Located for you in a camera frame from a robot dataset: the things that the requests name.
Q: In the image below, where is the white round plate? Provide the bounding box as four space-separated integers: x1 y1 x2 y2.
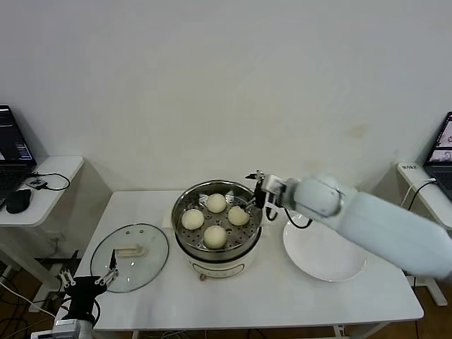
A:
282 211 368 283

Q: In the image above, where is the grey laptop with image windows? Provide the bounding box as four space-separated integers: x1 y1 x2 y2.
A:
423 111 452 194

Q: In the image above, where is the white wall outlet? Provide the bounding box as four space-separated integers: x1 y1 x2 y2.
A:
46 231 67 252

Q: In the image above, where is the white charging cable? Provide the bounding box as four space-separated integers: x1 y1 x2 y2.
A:
401 178 437 210

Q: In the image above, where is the glass lid with cream handle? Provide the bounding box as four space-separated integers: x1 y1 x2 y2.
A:
90 222 170 294

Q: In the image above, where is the small black hub box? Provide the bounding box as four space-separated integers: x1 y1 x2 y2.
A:
25 177 47 191

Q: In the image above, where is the black computer mouse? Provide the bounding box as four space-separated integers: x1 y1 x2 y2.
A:
6 189 32 215

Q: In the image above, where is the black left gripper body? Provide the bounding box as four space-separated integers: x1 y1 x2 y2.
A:
68 275 109 309

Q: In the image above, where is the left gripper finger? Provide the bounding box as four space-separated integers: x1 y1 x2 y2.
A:
57 249 80 290
93 248 121 286

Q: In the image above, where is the perforated steel steamer basket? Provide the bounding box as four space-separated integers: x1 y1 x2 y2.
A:
171 179 263 259

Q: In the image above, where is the white side desk without mouse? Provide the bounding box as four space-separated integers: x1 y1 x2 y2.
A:
394 161 452 307

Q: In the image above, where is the black laptop with code screen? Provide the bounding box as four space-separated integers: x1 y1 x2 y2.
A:
0 104 37 201

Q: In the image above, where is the white steamed baozi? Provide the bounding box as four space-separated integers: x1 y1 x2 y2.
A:
227 206 250 226
206 193 227 214
181 208 205 230
203 225 228 249

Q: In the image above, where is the cream electric cooker pot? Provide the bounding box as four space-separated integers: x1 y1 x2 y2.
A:
161 206 275 283

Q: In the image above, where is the white side desk holding mouse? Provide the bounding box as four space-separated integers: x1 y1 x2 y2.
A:
0 156 85 304

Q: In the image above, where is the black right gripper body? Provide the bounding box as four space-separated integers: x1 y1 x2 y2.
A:
253 174 290 210

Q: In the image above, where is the thin black hub cable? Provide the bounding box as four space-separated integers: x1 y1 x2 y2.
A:
30 172 71 192

